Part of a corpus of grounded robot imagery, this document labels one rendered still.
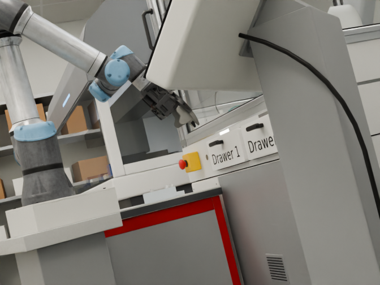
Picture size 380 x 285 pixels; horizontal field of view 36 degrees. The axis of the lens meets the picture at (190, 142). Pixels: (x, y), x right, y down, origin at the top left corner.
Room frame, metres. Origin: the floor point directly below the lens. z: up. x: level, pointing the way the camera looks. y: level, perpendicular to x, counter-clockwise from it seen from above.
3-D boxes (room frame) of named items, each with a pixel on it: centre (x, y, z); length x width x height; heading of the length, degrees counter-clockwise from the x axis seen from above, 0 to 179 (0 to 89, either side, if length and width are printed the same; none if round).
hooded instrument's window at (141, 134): (3.74, 0.15, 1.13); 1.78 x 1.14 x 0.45; 20
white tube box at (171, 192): (2.23, 0.16, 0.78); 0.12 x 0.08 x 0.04; 93
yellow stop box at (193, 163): (2.32, 0.01, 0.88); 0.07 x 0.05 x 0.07; 20
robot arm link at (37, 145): (1.69, 0.43, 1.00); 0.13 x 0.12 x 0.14; 20
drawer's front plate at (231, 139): (2.01, -0.11, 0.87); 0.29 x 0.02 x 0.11; 20
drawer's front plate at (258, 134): (1.72, -0.22, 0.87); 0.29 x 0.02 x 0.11; 20
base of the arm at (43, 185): (1.69, 0.43, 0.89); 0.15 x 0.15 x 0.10
